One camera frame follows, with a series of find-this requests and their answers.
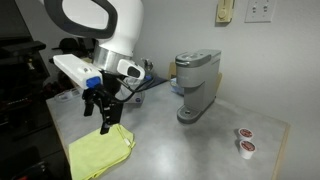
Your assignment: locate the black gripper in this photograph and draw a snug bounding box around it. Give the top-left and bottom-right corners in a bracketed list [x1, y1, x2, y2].
[82, 72, 124, 135]

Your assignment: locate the yellow-green microfiber towel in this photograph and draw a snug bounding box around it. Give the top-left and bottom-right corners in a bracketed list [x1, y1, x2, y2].
[69, 124, 135, 180]

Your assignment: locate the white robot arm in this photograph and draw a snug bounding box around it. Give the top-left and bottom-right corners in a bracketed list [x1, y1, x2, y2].
[40, 0, 145, 134]

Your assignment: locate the grey tissue box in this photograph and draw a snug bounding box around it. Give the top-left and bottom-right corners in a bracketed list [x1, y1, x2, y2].
[127, 92, 145, 104]

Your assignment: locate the dark blue cloth mat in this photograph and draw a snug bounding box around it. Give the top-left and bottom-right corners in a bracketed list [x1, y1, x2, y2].
[143, 77, 166, 89]

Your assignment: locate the grey pod coffee maker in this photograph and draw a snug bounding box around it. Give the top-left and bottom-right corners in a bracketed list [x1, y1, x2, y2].
[175, 49, 221, 124]

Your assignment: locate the coffee pod far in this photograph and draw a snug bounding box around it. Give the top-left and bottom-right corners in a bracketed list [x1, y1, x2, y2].
[238, 128, 254, 141]

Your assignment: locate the coffee pod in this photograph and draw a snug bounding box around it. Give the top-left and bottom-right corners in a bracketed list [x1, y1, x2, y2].
[238, 128, 254, 141]
[239, 140, 256, 159]

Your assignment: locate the coffee pod near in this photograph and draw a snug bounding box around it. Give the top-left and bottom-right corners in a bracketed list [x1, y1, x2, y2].
[239, 140, 256, 159]

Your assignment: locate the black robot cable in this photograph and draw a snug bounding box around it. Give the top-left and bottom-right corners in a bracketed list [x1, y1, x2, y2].
[114, 75, 155, 103]

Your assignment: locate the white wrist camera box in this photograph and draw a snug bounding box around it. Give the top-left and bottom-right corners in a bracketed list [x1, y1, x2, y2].
[53, 54, 102, 89]

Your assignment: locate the beige wall thermostat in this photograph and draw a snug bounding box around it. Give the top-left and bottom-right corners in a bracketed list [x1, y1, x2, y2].
[216, 0, 235, 23]

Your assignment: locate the white wall switch plate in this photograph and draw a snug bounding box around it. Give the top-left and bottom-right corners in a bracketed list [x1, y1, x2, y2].
[245, 0, 277, 23]

